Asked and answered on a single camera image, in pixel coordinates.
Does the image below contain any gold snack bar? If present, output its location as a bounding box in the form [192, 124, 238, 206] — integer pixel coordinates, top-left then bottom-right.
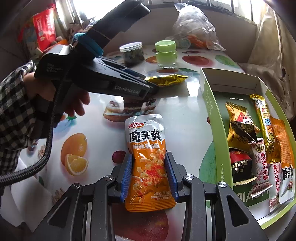
[250, 94, 280, 164]
[145, 74, 188, 87]

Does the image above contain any black red candy packet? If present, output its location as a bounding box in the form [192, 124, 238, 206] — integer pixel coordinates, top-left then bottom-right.
[229, 148, 257, 186]

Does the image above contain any white red nougat candy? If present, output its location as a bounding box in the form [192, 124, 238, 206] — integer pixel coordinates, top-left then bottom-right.
[249, 138, 273, 198]

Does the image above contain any orange snack pouch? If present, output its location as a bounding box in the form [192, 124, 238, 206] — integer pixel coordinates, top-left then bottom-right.
[125, 114, 176, 212]
[270, 116, 295, 204]

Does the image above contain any gold candy packet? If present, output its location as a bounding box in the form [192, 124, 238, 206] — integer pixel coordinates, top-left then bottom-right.
[225, 102, 260, 152]

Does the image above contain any small red snack packet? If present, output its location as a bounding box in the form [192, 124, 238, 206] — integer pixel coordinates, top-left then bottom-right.
[268, 162, 281, 212]

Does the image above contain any plaid sleeve forearm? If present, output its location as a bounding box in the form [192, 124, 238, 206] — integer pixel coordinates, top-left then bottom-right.
[1, 61, 55, 175]

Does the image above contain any person's left hand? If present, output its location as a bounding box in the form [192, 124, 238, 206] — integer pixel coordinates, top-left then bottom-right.
[23, 72, 91, 121]

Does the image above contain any dark jar with white lid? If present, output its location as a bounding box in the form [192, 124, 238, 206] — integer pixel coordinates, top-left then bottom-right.
[119, 42, 144, 67]

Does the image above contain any green lidded glass jar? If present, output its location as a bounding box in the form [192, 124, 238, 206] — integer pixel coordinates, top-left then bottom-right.
[155, 40, 177, 69]

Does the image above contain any red snack bag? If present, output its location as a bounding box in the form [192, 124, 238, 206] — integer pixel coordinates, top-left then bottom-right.
[33, 4, 56, 52]

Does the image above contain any clear plastic bag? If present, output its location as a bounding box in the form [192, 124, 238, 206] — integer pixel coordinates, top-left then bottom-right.
[172, 3, 226, 52]

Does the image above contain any green white cardboard box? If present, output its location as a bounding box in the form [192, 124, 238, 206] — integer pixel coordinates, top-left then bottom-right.
[200, 68, 295, 228]

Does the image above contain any braided black gripper cable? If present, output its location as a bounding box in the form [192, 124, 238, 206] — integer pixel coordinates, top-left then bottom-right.
[0, 78, 68, 187]

